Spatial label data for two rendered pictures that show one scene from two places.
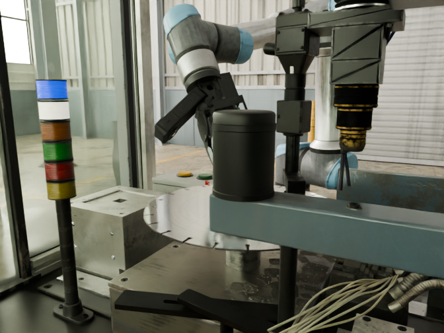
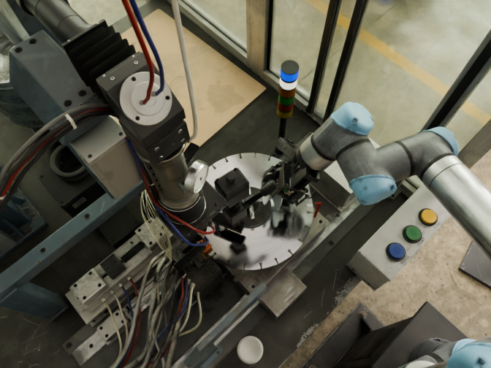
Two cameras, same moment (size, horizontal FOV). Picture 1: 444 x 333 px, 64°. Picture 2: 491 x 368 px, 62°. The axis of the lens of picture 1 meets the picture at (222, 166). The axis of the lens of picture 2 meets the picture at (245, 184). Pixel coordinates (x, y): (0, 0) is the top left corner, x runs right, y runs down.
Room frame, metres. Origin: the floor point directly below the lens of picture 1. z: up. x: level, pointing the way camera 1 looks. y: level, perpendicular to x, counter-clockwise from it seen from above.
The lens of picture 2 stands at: (0.71, -0.41, 1.94)
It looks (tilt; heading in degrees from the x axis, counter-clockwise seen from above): 65 degrees down; 111
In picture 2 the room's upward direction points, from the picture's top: 2 degrees counter-clockwise
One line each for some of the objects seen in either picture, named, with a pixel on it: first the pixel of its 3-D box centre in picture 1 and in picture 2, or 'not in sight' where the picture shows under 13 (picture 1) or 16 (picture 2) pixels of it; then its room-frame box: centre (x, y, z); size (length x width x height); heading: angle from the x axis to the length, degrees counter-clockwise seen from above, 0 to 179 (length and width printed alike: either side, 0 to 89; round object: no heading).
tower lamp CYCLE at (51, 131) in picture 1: (55, 130); (287, 87); (0.58, 0.27, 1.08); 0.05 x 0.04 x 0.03; 152
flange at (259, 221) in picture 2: not in sight; (250, 205); (0.58, -0.04, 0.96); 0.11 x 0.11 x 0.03
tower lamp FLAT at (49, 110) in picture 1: (54, 110); (288, 79); (0.58, 0.27, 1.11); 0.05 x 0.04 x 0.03; 152
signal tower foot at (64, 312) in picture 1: (73, 308); (280, 148); (0.58, 0.27, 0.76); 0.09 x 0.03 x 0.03; 62
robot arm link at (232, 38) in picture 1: (221, 45); (373, 170); (0.81, 0.00, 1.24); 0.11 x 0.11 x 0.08; 40
